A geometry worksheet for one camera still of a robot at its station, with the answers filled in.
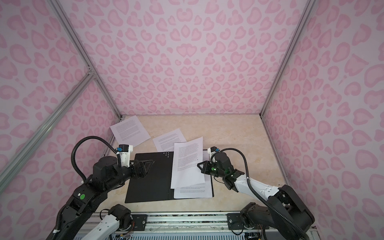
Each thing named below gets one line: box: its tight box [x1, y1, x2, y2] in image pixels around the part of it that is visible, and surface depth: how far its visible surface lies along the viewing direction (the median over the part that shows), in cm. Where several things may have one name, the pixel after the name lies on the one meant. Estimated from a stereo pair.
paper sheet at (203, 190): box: [173, 149, 213, 199], surface depth 84 cm
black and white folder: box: [125, 151, 175, 204], surface depth 85 cm
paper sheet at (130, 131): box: [109, 115, 151, 148], surface depth 113 cm
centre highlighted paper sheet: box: [152, 128, 187, 152], surface depth 109 cm
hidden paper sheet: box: [170, 136, 206, 189], surface depth 89 cm
